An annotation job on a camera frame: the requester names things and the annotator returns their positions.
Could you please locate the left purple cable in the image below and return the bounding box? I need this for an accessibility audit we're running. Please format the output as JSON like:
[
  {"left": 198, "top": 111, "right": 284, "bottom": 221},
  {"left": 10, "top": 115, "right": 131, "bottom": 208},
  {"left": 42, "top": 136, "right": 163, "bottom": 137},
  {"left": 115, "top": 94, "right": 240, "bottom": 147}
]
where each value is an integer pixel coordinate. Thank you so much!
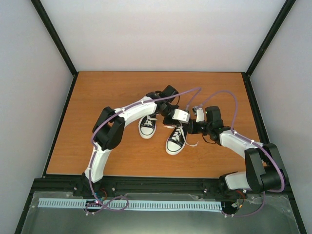
[{"left": 89, "top": 86, "right": 202, "bottom": 215}]

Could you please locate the left black frame post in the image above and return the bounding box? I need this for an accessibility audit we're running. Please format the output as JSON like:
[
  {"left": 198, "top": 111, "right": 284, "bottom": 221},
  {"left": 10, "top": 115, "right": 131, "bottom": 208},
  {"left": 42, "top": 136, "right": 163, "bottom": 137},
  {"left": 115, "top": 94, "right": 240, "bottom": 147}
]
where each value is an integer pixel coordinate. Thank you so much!
[{"left": 31, "top": 0, "right": 78, "bottom": 78}]

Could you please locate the black sneaker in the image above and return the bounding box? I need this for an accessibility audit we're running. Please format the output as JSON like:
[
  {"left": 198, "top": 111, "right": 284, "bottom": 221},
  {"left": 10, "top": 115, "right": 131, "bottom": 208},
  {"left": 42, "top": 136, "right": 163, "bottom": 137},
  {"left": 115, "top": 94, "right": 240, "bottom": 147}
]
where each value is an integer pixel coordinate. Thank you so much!
[
  {"left": 138, "top": 114, "right": 157, "bottom": 139},
  {"left": 165, "top": 124, "right": 188, "bottom": 156}
]

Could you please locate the white shoelace of sneaker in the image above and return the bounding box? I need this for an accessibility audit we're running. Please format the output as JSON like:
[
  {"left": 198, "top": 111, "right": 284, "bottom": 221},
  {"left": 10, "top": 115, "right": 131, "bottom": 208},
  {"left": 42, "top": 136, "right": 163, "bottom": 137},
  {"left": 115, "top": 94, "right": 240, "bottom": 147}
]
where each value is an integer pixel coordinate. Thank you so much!
[
  {"left": 139, "top": 116, "right": 157, "bottom": 129},
  {"left": 164, "top": 124, "right": 199, "bottom": 147}
]

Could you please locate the right black frame post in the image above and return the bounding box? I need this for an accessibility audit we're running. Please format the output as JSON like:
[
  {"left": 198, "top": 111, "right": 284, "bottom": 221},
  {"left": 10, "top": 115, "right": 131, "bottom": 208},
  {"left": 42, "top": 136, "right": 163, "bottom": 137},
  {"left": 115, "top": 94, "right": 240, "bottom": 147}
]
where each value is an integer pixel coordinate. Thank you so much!
[{"left": 246, "top": 0, "right": 296, "bottom": 78}]

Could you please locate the white slotted cable duct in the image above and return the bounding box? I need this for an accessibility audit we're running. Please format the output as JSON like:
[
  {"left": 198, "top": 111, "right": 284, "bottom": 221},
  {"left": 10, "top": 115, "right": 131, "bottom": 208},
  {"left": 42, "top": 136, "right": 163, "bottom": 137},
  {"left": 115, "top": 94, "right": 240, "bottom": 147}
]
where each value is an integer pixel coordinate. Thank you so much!
[{"left": 38, "top": 198, "right": 222, "bottom": 212}]

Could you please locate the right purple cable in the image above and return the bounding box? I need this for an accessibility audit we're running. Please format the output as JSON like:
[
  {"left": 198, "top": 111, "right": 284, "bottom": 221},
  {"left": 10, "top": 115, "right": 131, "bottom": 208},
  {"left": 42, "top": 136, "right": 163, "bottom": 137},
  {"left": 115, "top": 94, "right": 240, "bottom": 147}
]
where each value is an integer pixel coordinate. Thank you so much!
[{"left": 198, "top": 90, "right": 286, "bottom": 218}]

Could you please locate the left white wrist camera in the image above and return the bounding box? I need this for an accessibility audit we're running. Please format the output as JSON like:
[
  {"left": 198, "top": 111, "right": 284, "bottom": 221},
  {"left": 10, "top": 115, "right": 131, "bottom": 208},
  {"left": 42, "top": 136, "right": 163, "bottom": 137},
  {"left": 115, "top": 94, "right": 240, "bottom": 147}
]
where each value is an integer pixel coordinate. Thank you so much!
[{"left": 172, "top": 109, "right": 190, "bottom": 123}]

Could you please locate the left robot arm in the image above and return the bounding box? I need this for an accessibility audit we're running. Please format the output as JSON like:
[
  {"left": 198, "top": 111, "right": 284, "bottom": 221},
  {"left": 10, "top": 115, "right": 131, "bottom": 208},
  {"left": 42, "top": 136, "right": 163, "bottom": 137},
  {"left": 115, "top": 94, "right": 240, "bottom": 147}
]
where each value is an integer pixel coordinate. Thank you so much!
[{"left": 84, "top": 85, "right": 179, "bottom": 196}]

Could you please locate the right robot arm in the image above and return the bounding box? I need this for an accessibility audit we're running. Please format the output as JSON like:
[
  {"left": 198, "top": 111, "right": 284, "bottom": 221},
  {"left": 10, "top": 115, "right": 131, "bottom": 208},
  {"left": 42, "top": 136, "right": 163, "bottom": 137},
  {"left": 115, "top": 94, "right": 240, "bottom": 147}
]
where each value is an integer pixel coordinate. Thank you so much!
[{"left": 189, "top": 106, "right": 288, "bottom": 193}]

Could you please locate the black frame post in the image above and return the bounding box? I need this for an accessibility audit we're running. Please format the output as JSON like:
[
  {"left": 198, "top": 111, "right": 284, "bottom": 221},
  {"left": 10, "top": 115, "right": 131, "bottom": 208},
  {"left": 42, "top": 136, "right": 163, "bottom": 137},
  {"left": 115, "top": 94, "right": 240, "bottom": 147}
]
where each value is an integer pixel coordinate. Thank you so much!
[
  {"left": 246, "top": 0, "right": 296, "bottom": 78},
  {"left": 31, "top": 0, "right": 78, "bottom": 78}
]

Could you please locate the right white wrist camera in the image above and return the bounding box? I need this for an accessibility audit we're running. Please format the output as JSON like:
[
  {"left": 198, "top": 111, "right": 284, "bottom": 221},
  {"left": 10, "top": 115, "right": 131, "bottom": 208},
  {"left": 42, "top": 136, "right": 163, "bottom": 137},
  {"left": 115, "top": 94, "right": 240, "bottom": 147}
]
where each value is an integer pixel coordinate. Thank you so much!
[{"left": 192, "top": 107, "right": 205, "bottom": 122}]

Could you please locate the purple cable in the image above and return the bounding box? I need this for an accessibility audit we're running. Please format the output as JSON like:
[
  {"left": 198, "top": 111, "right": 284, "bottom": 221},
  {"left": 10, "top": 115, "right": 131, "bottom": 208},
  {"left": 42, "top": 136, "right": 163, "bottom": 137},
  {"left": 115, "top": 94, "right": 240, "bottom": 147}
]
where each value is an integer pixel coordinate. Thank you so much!
[
  {"left": 198, "top": 90, "right": 286, "bottom": 218},
  {"left": 89, "top": 86, "right": 202, "bottom": 215}
]

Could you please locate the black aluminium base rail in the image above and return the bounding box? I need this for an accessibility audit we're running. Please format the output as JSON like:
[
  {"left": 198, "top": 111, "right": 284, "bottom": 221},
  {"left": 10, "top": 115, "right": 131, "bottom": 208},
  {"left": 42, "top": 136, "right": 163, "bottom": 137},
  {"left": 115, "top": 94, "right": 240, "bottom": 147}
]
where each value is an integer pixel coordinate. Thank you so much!
[{"left": 31, "top": 177, "right": 292, "bottom": 198}]

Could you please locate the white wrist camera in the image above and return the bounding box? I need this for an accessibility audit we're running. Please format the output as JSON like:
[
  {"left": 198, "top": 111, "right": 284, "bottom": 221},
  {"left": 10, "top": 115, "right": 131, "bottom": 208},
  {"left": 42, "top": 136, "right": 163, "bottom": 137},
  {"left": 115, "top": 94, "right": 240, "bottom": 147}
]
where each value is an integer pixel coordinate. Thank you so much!
[
  {"left": 172, "top": 109, "right": 190, "bottom": 123},
  {"left": 192, "top": 107, "right": 205, "bottom": 122}
]

